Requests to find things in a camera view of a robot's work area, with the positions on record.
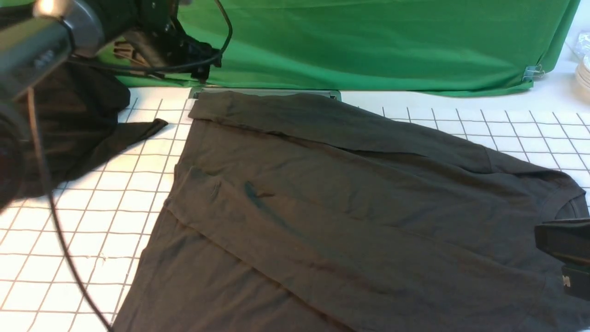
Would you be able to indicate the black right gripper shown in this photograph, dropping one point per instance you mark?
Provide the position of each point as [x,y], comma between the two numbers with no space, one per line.
[569,242]

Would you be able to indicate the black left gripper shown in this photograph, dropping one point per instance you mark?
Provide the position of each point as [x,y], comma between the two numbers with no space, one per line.
[159,40]

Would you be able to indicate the gray long-sleeved shirt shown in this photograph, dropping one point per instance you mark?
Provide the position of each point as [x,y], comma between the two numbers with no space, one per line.
[305,214]

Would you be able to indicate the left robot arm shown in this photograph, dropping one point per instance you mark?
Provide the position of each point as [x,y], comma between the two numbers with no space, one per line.
[76,31]

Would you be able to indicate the pile of black clothes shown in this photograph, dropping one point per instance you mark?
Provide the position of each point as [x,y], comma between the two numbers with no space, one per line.
[77,108]

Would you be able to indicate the stack of white plates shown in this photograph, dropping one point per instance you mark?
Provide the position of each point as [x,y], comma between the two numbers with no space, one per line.
[582,73]

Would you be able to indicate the blue binder clip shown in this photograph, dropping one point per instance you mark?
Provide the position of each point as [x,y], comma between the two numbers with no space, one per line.
[532,73]

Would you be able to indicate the white grid table mat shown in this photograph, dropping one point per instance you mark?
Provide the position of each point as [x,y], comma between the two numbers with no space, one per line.
[108,215]

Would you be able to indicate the clear plastic bag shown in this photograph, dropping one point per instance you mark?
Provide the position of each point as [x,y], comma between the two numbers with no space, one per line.
[582,45]

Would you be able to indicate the green backdrop cloth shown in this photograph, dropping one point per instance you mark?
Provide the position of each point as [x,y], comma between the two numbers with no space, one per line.
[459,48]

